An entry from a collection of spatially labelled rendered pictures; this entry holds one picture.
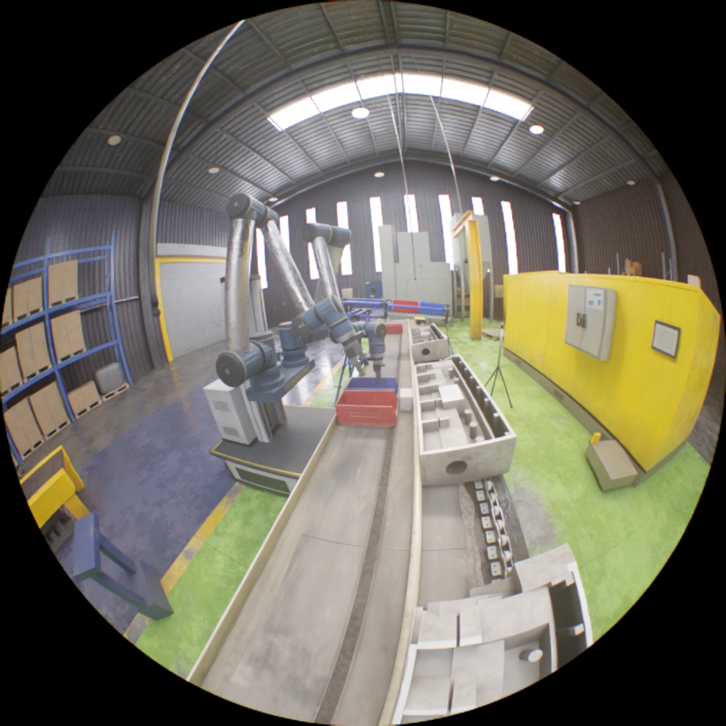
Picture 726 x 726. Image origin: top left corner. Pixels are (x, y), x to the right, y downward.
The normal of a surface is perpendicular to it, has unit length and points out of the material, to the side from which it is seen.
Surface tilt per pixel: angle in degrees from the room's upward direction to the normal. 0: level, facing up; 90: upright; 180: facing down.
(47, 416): 90
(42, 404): 90
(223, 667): 2
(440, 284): 90
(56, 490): 90
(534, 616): 10
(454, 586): 0
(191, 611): 0
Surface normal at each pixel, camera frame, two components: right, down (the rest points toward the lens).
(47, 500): 0.98, -0.01
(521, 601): -0.24, -0.93
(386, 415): -0.18, 0.36
